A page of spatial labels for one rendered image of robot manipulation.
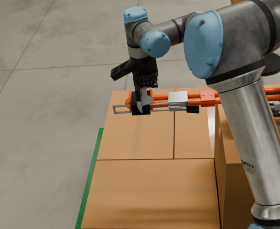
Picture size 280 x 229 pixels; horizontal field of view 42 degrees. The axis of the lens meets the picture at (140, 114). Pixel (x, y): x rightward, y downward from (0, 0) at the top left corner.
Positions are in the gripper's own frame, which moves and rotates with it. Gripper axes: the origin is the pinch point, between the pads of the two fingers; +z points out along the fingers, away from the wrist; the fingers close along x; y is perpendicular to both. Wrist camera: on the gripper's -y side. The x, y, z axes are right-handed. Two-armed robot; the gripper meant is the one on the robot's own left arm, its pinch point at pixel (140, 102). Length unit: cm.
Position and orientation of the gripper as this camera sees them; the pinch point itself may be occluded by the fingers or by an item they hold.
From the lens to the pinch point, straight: 133.5
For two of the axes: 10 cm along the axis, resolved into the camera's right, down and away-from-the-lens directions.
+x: 0.6, -6.4, 7.6
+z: 1.1, 7.7, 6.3
